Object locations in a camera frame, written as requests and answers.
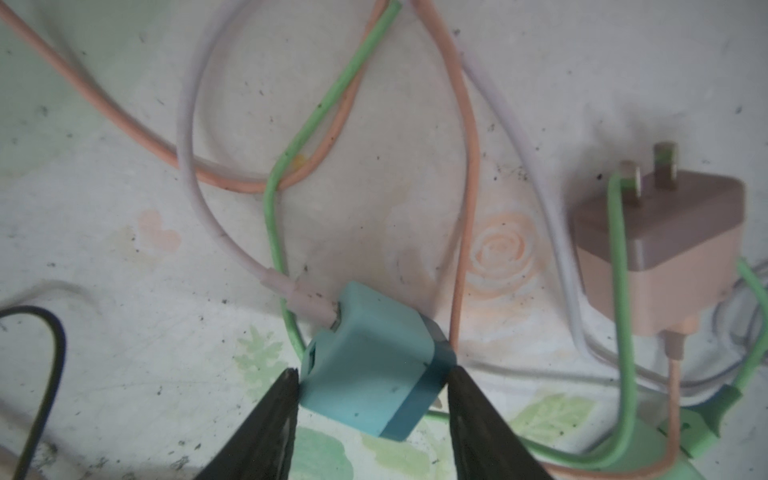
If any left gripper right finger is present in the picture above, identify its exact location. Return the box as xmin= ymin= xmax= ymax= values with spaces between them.
xmin=447 ymin=366 xmax=550 ymax=480

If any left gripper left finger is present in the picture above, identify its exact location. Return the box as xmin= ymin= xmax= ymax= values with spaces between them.
xmin=197 ymin=368 xmax=299 ymax=480

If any teal charger with white cable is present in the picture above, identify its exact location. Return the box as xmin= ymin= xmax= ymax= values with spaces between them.
xmin=299 ymin=282 xmax=456 ymax=442

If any pink charger plug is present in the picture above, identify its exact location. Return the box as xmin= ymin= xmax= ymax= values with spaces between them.
xmin=569 ymin=141 xmax=747 ymax=338

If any black usb cable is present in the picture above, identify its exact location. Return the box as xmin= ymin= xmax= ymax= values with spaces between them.
xmin=0 ymin=304 xmax=68 ymax=480

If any green multi-head usb cable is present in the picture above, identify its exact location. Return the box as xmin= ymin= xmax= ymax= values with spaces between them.
xmin=262 ymin=0 xmax=768 ymax=470

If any pink multi-head usb cable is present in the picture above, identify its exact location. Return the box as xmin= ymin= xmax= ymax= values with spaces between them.
xmin=0 ymin=0 xmax=685 ymax=480

